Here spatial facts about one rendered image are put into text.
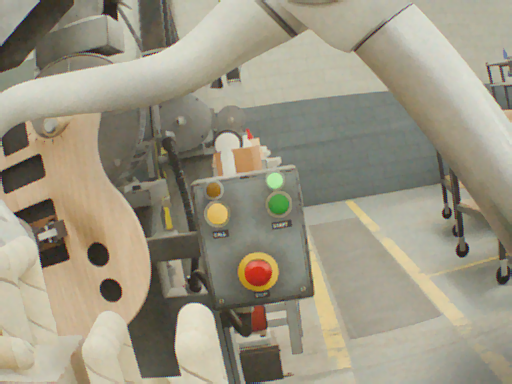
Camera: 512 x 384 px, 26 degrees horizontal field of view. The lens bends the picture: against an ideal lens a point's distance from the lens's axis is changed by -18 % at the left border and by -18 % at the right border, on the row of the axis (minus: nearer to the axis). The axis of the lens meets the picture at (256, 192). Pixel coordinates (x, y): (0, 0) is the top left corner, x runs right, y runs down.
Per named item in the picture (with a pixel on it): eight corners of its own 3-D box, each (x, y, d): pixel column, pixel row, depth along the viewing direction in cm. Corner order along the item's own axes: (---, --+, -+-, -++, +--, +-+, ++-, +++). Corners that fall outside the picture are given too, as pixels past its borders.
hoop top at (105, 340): (102, 340, 110) (93, 310, 110) (131, 338, 110) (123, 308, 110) (85, 377, 90) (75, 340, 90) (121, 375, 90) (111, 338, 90)
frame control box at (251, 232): (194, 327, 220) (166, 182, 218) (315, 309, 219) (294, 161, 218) (187, 348, 195) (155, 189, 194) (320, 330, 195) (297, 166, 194)
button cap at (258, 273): (247, 285, 196) (242, 260, 196) (273, 281, 196) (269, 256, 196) (246, 288, 192) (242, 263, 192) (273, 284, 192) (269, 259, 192)
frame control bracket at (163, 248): (148, 261, 209) (143, 238, 209) (262, 245, 209) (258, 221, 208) (146, 263, 205) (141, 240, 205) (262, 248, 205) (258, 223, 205)
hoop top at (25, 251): (18, 267, 110) (12, 236, 109) (42, 264, 110) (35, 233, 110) (-12, 292, 90) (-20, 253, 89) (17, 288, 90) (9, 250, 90)
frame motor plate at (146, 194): (60, 212, 240) (57, 194, 240) (168, 194, 239) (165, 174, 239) (32, 226, 204) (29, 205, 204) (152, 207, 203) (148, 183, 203)
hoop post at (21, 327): (16, 368, 93) (-11, 269, 93) (44, 368, 93) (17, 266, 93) (12, 374, 90) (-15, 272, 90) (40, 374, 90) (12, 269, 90)
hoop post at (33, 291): (36, 341, 110) (14, 252, 110) (61, 340, 110) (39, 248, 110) (33, 346, 107) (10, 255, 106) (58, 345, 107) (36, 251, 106)
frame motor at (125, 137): (52, 200, 236) (42, 78, 234) (176, 177, 235) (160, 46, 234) (19, 214, 195) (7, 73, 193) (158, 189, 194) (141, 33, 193)
